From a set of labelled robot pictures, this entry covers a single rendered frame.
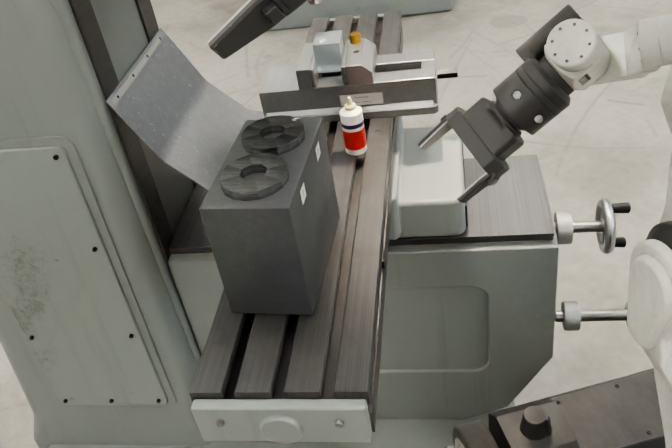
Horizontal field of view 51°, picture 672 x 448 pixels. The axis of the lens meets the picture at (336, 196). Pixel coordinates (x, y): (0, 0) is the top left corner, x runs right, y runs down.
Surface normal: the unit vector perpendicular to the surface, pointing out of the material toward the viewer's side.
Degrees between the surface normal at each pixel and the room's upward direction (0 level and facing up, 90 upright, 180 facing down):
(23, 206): 89
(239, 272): 90
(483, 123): 51
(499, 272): 90
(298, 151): 0
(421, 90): 90
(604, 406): 0
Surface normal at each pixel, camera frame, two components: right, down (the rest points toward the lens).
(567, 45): -0.52, -0.08
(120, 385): -0.11, 0.58
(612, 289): -0.14, -0.80
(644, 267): -0.97, 0.23
